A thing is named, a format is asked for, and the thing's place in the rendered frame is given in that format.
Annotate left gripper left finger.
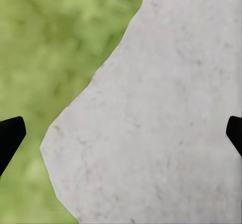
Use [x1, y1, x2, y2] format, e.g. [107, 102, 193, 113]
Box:
[0, 117, 26, 176]

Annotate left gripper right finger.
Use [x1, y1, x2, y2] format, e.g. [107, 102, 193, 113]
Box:
[226, 116, 242, 157]

